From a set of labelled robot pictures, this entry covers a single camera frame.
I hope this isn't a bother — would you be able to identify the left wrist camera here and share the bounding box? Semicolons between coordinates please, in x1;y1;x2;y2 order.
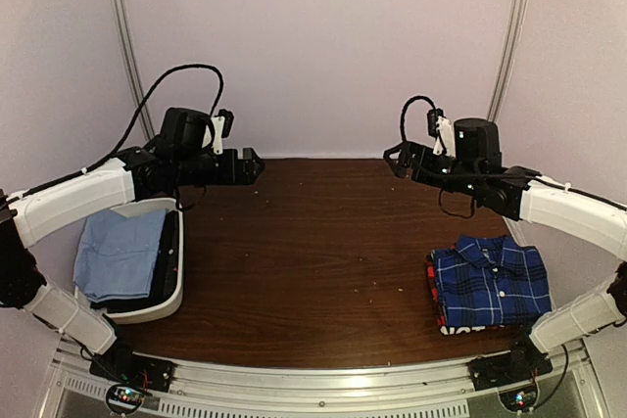
211;109;234;155

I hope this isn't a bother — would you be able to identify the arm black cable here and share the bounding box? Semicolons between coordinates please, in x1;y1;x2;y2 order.
400;94;437;145
105;64;225;169

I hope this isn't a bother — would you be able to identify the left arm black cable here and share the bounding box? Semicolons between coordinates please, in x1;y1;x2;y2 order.
105;64;225;169

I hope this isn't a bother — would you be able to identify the white plastic bin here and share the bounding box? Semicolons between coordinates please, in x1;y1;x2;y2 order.
74;198;184;324

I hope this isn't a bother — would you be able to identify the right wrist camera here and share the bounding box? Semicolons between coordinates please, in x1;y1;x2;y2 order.
427;108;456;158

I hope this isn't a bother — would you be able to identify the left aluminium frame post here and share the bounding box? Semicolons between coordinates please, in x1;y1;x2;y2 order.
102;0;157;140

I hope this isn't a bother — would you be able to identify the light blue long sleeve shirt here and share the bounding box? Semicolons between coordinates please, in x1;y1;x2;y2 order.
73;209;167;302

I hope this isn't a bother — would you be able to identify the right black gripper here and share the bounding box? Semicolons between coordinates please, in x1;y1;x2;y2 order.
385;140;483;197

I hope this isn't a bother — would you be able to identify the blue plaid folded shirt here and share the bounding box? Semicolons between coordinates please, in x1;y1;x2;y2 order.
430;236;553;327

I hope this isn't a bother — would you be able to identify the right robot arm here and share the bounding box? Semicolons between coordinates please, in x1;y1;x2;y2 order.
383;116;626;381

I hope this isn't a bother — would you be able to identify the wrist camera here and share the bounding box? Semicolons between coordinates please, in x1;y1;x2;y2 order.
427;108;456;158
211;109;234;155

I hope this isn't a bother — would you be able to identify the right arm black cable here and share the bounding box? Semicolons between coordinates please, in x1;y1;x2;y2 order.
400;94;437;145

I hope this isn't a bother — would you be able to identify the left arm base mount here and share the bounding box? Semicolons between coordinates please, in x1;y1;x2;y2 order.
80;346;175;416

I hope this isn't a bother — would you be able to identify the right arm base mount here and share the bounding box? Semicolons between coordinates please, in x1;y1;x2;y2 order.
467;340;553;414

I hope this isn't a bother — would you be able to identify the red black folded shirt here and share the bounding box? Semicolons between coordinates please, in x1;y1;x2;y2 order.
424;255;504;336

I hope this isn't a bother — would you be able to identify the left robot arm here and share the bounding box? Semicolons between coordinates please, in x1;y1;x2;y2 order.
1;108;265;383

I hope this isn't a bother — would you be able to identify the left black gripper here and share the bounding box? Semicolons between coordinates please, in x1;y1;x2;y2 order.
174;147;265;186

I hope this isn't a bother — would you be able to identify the aluminium frame post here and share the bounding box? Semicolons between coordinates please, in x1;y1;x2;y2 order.
487;0;529;121
102;0;157;140

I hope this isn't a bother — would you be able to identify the right aluminium frame post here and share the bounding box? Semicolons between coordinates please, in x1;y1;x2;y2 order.
487;0;529;121

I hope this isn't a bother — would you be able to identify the aluminium front rail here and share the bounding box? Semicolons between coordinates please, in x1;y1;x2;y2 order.
34;340;610;417

